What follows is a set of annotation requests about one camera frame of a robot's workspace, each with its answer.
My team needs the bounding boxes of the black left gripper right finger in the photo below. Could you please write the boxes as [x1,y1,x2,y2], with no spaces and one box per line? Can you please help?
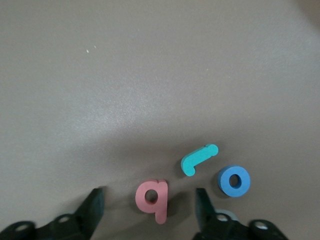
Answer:
[195,187,288,240]

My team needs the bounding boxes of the pink foam letter b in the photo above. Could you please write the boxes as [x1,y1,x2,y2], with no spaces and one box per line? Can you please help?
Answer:
[134,179,168,225]

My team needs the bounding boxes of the blue foam letter o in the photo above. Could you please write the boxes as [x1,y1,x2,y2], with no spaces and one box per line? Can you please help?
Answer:
[216,164,252,198]

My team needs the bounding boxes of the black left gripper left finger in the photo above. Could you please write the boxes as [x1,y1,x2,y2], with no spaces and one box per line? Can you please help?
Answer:
[0,187,105,240]

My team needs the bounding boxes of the teal foam letter j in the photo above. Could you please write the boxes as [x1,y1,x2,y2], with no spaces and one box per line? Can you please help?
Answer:
[180,143,219,177]

